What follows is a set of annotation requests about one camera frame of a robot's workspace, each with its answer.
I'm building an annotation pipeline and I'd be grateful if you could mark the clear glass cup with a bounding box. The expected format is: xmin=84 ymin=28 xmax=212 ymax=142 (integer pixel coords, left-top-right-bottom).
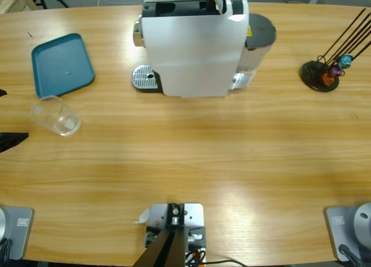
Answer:
xmin=30 ymin=95 xmax=82 ymax=137

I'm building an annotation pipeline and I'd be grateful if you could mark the white capsule coffee machine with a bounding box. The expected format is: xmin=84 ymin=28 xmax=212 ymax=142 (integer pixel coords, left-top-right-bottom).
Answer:
xmin=132 ymin=0 xmax=278 ymax=99

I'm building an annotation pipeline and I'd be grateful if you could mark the teal coffee capsule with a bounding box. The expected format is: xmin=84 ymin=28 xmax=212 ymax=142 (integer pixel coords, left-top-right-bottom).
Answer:
xmin=339 ymin=54 xmax=353 ymax=69

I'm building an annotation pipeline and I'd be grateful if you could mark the teal plastic tray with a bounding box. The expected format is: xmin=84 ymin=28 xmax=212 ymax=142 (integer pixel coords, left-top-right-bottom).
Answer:
xmin=31 ymin=32 xmax=96 ymax=99

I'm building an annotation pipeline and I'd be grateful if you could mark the white paper tab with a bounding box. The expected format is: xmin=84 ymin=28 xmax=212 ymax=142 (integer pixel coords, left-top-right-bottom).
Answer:
xmin=133 ymin=207 xmax=151 ymax=224

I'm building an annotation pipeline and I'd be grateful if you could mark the black capsule holder with rods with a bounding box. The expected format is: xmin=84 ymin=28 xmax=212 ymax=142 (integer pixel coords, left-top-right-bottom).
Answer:
xmin=299 ymin=8 xmax=371 ymax=93

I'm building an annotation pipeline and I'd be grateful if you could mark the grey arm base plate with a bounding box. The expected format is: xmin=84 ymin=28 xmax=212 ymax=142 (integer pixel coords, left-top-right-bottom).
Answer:
xmin=0 ymin=206 xmax=35 ymax=261
xmin=323 ymin=202 xmax=371 ymax=262

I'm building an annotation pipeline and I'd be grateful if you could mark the black base cable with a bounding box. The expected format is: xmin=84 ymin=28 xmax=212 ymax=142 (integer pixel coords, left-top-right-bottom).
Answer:
xmin=0 ymin=238 xmax=14 ymax=262
xmin=338 ymin=243 xmax=365 ymax=267

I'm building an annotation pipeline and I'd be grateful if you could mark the white mount block dark post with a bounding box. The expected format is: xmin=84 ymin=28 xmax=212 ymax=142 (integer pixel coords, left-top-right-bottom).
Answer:
xmin=132 ymin=202 xmax=207 ymax=267

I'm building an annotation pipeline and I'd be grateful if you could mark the orange wire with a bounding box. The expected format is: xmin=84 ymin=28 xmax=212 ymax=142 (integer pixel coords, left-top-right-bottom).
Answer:
xmin=185 ymin=248 xmax=205 ymax=264

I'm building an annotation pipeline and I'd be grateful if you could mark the thin black cable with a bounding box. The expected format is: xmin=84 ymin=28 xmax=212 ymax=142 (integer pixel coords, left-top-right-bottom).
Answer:
xmin=202 ymin=259 xmax=247 ymax=267

